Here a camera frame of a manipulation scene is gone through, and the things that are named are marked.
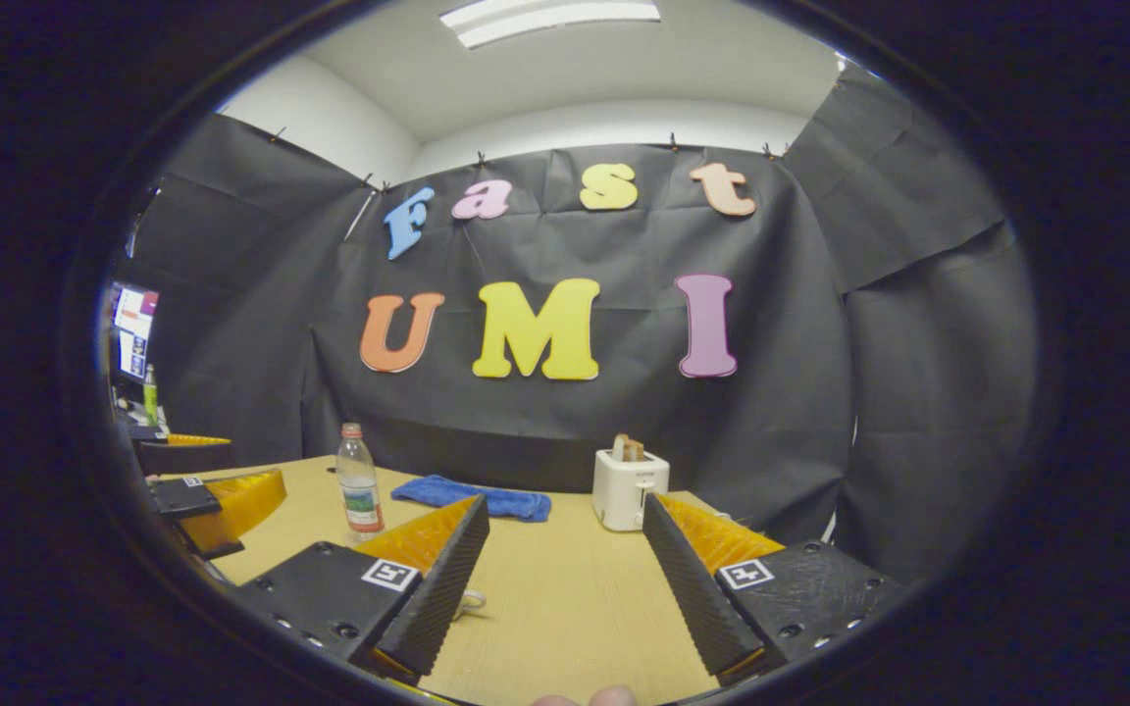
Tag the computer monitor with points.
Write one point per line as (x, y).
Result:
(133, 328)

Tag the white toaster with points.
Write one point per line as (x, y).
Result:
(624, 490)

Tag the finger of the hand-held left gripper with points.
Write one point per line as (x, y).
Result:
(187, 456)
(241, 505)

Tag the black backdrop cloth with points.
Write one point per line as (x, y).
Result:
(624, 422)

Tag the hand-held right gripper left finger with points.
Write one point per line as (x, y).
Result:
(452, 588)

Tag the green bottle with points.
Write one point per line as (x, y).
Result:
(150, 397)

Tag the clear plastic water bottle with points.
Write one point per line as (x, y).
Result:
(359, 490)

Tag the blue towel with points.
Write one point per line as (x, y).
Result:
(496, 502)

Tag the white ceramic teacup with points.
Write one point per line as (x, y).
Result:
(464, 606)

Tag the ceiling light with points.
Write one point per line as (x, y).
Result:
(545, 18)

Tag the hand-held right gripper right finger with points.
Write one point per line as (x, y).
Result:
(697, 598)

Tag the toast slices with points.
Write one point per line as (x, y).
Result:
(627, 449)

